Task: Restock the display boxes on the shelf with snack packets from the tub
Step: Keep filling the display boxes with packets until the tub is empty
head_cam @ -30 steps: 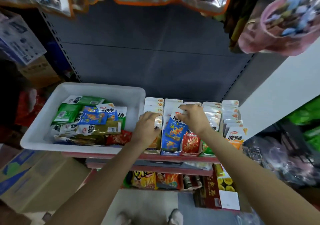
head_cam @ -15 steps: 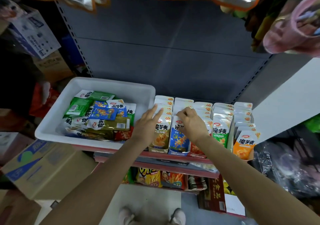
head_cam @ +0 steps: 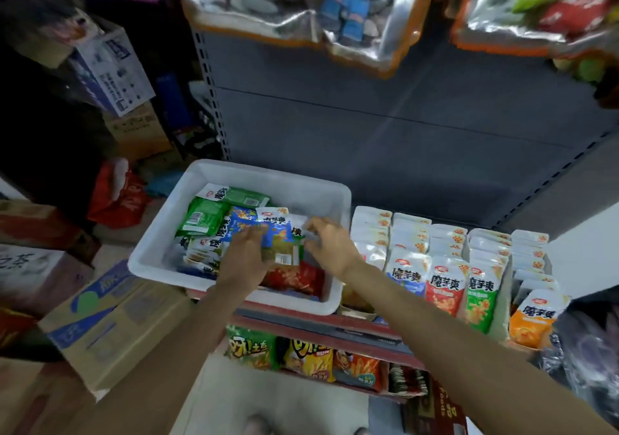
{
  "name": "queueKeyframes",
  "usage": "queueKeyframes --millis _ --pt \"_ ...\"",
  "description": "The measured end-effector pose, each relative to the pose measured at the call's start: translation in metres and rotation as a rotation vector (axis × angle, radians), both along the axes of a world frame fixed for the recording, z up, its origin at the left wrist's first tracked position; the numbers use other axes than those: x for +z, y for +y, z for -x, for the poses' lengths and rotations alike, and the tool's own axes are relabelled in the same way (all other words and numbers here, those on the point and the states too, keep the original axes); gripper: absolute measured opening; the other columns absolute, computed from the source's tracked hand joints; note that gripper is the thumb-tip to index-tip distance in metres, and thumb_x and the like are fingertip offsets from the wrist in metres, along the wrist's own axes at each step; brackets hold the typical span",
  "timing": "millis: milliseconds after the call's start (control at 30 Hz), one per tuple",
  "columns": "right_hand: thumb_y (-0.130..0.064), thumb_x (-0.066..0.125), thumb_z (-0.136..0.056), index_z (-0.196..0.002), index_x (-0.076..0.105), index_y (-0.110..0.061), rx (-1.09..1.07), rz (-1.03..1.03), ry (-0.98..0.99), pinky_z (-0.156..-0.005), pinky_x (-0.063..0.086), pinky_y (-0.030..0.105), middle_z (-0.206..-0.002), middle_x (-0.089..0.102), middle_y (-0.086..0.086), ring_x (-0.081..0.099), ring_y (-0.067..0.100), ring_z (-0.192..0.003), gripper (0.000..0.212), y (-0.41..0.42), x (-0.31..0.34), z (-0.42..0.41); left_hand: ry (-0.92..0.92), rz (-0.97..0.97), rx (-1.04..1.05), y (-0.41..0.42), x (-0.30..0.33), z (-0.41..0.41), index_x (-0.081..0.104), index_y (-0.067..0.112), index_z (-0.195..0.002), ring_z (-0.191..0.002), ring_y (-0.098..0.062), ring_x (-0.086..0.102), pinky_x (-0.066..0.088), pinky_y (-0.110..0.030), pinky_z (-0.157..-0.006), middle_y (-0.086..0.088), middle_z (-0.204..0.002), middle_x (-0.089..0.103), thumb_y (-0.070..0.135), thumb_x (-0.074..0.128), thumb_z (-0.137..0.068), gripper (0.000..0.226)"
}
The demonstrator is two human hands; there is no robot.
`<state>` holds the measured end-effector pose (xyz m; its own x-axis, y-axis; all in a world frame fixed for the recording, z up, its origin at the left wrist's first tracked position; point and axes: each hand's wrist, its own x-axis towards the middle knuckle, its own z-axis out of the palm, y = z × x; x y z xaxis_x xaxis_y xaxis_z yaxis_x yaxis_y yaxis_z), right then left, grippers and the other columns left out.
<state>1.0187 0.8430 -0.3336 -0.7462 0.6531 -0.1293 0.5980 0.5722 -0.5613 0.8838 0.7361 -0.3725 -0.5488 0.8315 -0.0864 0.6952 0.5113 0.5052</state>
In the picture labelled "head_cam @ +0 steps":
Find red yellow carton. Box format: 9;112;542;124
0;306;40;349

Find hanging yellow green snack bags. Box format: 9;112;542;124
551;53;619;107

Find gold display box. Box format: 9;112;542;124
339;206;396;320

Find black plastic wrapped bundle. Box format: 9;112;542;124
536;304;619;421

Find dark red white-label carton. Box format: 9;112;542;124
406;382;467;435

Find person's left forearm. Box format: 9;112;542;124
63;275;257;435

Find red plastic bag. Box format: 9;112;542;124
87;157;151;230

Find orange trimmed colourful candy bag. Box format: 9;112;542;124
453;0;619;61

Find pile of snack packets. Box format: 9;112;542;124
174;183;330;300

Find blue display box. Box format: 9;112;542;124
382;213;435;325

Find blue print cardboard carton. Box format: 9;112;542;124
39;260;195;392

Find pale printed carton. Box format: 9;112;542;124
0;244;96;315

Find person's right forearm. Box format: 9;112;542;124
343;266;611;435

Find person's right hand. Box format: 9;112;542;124
302;218;369;284

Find orange trimmed toy snack bag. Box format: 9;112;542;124
182;0;441;75

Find white blue carton box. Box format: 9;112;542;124
19;14;156;117

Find white plastic bin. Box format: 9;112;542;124
128;159;353;316

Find red display box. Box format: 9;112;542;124
422;223;472;320

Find person's left shoe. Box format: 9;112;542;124
242;412;277;435

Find plain brown cardboard carton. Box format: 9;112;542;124
104;101;173;160

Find person's left hand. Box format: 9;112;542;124
215;223;272;291

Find row of orange chip bags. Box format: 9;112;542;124
227;325;388;391

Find green display box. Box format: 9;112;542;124
462;227;516;342

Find orange display box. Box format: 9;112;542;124
507;229;574;352

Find blue plastic bag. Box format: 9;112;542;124
140;167;185;197

